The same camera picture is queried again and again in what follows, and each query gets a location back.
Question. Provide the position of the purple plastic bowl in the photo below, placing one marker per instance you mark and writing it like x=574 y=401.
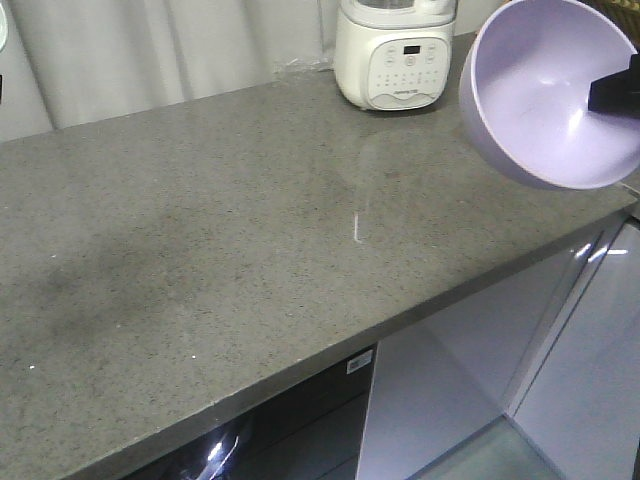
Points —
x=524 y=92

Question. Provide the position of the pale green plastic spoon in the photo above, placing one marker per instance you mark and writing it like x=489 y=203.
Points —
x=3 y=27

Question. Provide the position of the white curtain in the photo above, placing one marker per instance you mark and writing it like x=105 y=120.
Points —
x=67 y=63

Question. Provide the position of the white blender appliance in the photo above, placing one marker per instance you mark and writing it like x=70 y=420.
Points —
x=393 y=55

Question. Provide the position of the clear plastic wrap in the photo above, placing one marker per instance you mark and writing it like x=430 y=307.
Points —
x=302 y=65

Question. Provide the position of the grey side cabinet door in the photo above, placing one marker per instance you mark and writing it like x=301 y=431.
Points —
x=582 y=409

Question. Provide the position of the black disinfection cabinet with drawers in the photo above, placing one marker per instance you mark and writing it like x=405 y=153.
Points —
x=313 y=430

